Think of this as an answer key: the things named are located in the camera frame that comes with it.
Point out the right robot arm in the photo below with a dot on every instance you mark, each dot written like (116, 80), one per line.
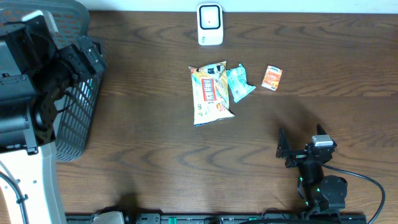
(322, 194)

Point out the grey plastic mesh basket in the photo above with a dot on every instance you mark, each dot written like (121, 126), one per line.
(51, 72)

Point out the white barcode scanner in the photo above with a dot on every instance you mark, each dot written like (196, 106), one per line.
(210, 24)

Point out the light blue small packet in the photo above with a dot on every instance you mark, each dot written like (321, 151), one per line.
(238, 83)

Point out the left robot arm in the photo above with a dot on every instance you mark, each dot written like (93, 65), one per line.
(30, 187)

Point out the large yellow snack bag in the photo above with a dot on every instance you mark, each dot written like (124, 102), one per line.
(210, 93)

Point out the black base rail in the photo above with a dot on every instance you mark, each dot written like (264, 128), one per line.
(155, 218)

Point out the orange small packet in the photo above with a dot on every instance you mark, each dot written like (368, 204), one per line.
(272, 78)

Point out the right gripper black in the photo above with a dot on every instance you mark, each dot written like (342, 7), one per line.
(283, 145)

